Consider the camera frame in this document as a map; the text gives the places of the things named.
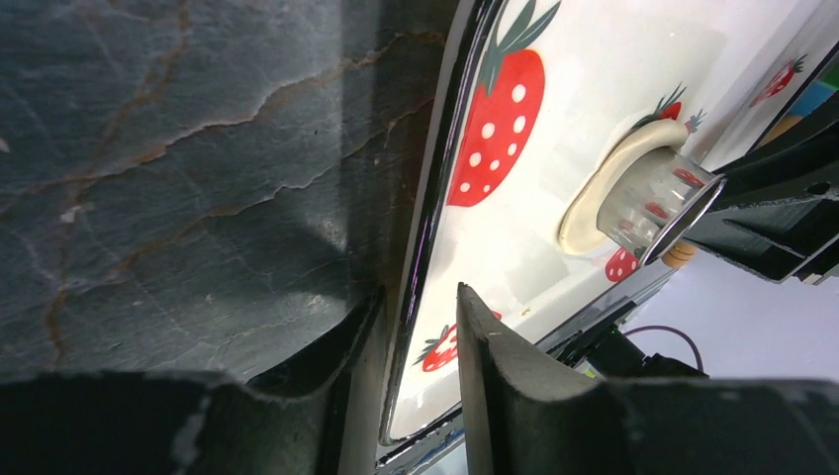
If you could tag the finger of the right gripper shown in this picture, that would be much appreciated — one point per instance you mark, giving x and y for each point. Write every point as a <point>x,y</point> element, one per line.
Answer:
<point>777,215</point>

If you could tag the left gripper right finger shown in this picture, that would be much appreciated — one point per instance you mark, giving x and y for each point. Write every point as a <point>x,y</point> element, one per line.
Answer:
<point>526,413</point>

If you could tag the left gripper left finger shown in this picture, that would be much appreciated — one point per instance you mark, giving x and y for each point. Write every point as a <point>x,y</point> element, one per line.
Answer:
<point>317,412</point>

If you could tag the wooden dough roller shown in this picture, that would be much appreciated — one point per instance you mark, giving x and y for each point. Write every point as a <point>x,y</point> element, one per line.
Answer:
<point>679,254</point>

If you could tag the white dough piece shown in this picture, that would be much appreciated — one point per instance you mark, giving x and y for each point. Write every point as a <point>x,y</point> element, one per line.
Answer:
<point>578,231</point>

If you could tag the white strawberry tray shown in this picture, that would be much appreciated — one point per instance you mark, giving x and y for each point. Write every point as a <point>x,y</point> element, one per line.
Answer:
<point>549,89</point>

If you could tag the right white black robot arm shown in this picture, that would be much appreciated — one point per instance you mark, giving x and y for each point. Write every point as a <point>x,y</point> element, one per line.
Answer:
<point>613,354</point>

